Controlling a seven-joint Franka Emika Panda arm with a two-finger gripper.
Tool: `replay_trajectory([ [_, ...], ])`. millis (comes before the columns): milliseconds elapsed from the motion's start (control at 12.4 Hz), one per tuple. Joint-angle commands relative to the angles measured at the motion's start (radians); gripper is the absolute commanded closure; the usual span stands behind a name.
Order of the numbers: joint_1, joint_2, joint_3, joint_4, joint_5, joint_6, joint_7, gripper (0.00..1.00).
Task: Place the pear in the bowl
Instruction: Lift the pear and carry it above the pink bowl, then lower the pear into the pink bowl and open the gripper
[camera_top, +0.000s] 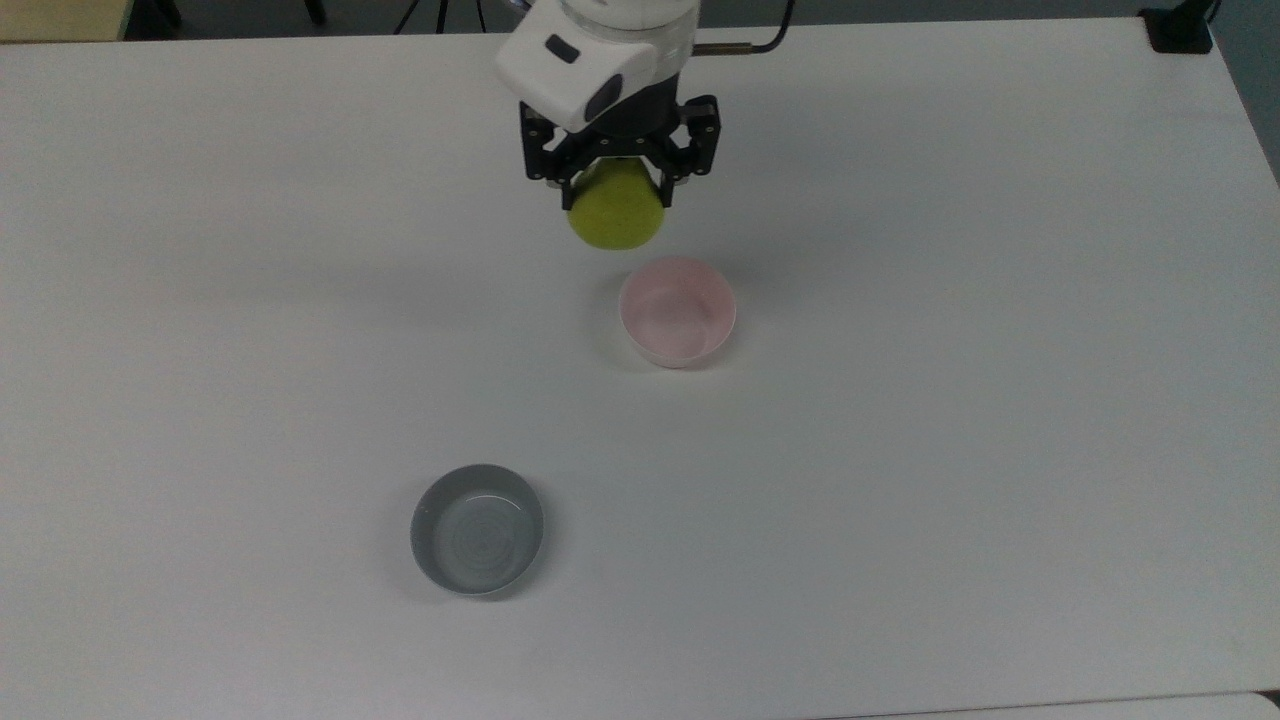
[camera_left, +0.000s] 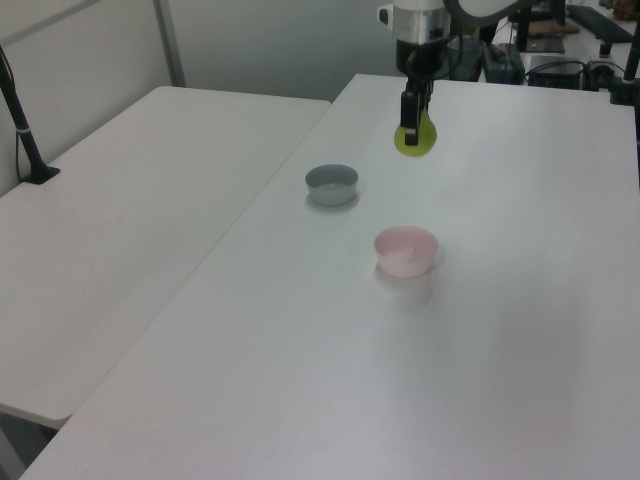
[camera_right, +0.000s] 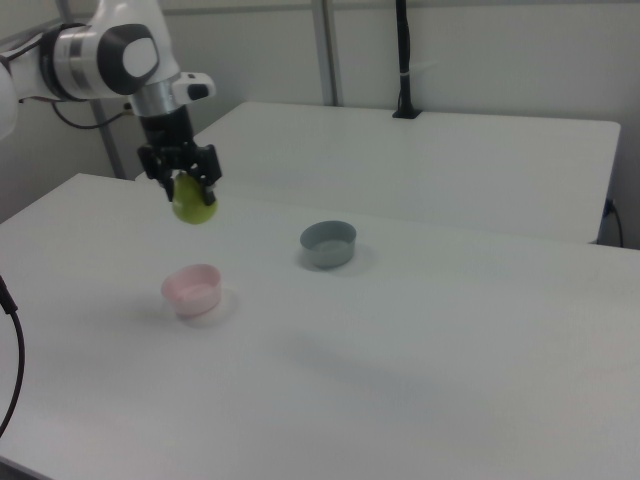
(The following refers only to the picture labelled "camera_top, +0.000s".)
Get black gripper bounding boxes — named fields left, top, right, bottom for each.
left=519, top=75, right=722, bottom=211

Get green pear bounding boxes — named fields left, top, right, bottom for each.
left=567, top=158, right=668, bottom=251

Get pink bowl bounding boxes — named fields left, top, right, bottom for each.
left=618, top=255, right=738, bottom=369

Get grey bowl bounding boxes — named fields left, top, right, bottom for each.
left=410, top=464, right=546, bottom=598

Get black tripod legs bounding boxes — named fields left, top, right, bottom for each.
left=393, top=0, right=488, bottom=35

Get black stand base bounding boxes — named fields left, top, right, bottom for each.
left=1143, top=0, right=1217, bottom=54

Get beige board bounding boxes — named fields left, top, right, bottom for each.
left=0, top=0, right=133, bottom=43

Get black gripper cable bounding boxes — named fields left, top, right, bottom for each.
left=693, top=0, right=797, bottom=54

